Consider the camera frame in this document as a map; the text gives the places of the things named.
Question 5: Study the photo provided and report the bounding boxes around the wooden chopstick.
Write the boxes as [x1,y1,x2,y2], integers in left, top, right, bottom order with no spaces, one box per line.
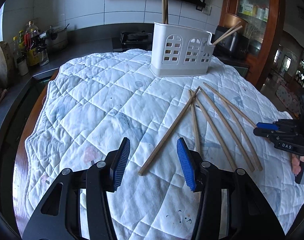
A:
[164,0,168,24]
[162,0,167,24]
[199,87,256,172]
[201,82,263,172]
[212,25,243,46]
[191,100,201,153]
[212,21,243,46]
[138,86,200,176]
[194,96,237,170]
[221,98,257,128]

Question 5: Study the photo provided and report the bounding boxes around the person right hand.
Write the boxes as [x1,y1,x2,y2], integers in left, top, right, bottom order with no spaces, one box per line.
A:
[291,154,304,175]

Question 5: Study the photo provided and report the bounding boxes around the copper inner pot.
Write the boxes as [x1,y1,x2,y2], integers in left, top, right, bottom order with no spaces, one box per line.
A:
[221,13,248,34]

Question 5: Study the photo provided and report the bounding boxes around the white quilted table cloth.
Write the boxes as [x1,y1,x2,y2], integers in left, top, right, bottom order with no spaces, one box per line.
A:
[25,49,304,239]

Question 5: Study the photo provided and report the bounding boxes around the white plastic utensil holder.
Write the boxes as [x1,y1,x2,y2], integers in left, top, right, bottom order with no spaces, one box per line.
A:
[150,22,215,77]

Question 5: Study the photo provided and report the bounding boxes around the wooden glass cabinet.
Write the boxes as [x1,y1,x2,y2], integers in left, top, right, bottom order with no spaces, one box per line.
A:
[219,0,285,90]

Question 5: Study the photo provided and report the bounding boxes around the round wooden cutting board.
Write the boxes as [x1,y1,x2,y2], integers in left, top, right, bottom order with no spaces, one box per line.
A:
[0,41,15,87]

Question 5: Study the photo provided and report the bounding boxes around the oil bottle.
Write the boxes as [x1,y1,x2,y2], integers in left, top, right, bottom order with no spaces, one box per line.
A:
[24,21,40,67]

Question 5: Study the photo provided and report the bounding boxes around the black gas stove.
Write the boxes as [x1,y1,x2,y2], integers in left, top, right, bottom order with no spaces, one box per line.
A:
[111,31,153,52]

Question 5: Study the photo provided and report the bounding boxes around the dark sauce bottle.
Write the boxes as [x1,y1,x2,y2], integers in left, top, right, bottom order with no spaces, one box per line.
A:
[37,38,49,66]

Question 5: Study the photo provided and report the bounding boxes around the steel pot with lid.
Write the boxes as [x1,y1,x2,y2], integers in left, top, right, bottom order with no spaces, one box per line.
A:
[39,24,69,49]

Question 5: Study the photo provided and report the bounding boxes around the white wall socket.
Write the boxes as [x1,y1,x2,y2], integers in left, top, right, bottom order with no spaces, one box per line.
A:
[202,5,212,15]

